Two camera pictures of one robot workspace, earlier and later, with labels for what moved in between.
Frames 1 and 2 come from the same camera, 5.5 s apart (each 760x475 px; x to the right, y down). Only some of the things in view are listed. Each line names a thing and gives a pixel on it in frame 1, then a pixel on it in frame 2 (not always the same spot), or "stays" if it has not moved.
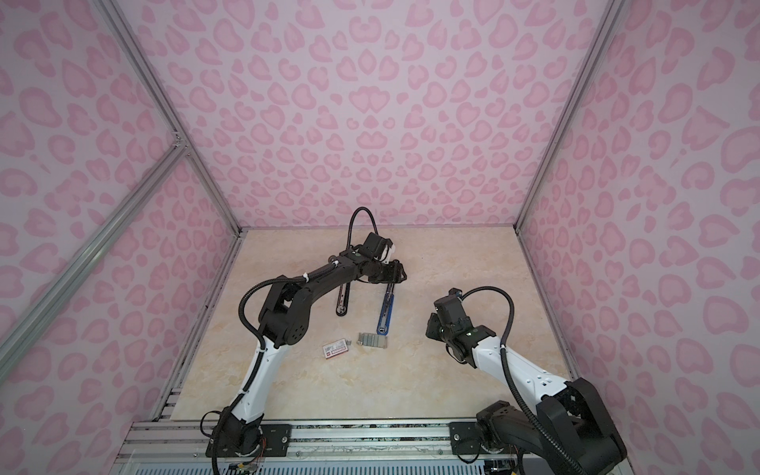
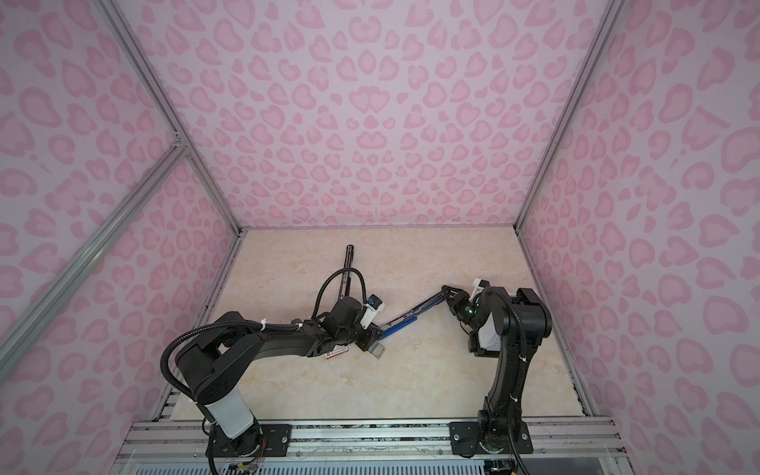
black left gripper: (397, 275) -> (371, 336)
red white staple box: (334, 348) stays
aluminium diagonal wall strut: (18, 337) stays
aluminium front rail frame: (317, 447) stays
